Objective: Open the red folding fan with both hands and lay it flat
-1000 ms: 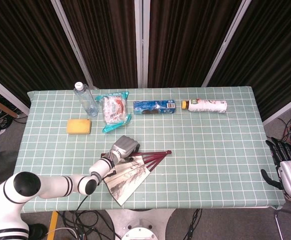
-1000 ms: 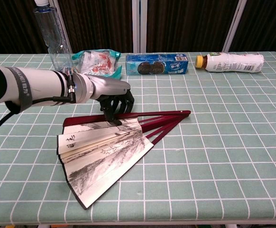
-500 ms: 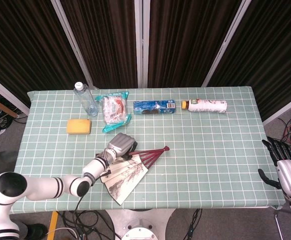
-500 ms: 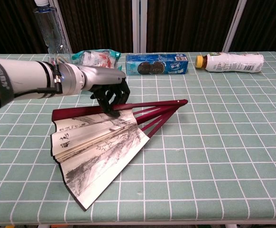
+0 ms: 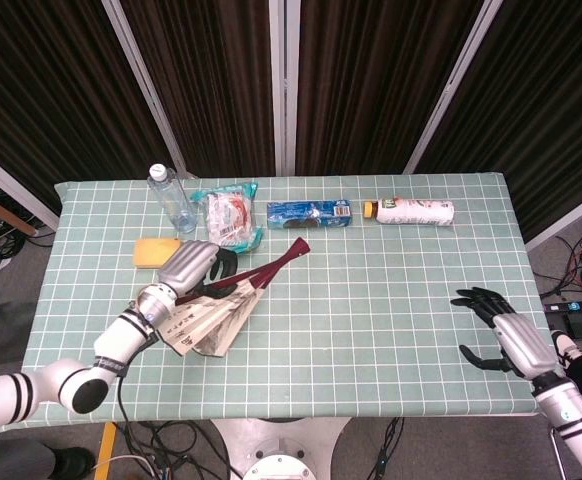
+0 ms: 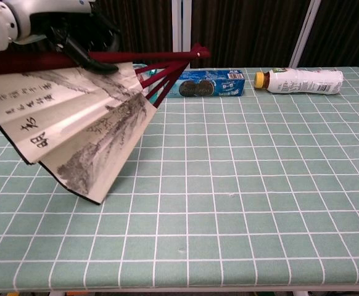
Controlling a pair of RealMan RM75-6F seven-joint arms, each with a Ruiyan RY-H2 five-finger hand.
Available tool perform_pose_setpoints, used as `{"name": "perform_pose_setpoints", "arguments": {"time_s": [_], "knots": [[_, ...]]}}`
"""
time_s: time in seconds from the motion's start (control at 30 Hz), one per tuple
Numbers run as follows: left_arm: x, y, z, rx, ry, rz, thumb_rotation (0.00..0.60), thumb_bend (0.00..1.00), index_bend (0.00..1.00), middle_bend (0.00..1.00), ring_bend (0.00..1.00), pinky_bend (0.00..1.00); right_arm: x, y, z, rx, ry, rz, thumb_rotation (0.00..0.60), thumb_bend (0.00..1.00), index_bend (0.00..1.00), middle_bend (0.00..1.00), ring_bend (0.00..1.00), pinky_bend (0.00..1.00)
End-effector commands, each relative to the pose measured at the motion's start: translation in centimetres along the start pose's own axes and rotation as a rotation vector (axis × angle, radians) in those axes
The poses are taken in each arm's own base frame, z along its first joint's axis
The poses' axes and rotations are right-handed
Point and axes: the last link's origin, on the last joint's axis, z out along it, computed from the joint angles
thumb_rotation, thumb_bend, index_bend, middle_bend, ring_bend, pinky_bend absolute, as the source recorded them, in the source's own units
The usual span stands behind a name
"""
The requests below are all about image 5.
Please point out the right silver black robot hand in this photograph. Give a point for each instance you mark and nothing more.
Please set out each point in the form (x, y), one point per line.
(523, 345)

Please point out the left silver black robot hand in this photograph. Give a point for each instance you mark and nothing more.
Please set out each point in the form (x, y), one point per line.
(188, 265)

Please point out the paper folding fan red ribs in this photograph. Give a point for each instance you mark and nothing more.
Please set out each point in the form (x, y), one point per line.
(216, 320)

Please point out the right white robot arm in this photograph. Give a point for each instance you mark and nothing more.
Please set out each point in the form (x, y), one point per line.
(571, 420)

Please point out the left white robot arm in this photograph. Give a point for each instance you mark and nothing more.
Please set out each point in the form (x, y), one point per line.
(116, 342)

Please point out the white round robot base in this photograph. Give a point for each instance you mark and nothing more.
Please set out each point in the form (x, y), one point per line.
(278, 445)

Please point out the yellow sponge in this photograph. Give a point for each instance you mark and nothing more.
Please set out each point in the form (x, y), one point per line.
(151, 252)

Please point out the white black sneaker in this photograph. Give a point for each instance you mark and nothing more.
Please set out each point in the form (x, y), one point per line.
(566, 350)

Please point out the teal clear snack bag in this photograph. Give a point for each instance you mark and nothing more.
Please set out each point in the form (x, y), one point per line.
(228, 220)

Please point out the clear plastic water bottle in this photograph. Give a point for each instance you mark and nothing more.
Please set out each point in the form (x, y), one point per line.
(173, 200)

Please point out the grey metal tube leg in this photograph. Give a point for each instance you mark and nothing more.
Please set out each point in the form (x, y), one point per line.
(558, 452)

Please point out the blue cookie box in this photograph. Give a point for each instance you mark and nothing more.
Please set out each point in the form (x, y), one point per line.
(308, 215)

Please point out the green white grid tablecloth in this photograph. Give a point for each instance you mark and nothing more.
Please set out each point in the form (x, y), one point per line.
(371, 325)

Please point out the white drink bottle yellow cap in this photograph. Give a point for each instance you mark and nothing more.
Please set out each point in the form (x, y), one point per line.
(416, 212)

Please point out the dark corrugated partition panel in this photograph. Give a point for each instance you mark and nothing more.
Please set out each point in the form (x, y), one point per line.
(211, 85)
(371, 85)
(546, 110)
(46, 100)

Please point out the brown wooden bar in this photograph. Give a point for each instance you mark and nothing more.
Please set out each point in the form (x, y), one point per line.
(1, 212)

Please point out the black shoe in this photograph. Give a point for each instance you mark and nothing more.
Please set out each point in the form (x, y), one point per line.
(73, 461)

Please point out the grey trouser leg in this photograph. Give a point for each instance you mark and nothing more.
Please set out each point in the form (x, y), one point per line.
(6, 460)

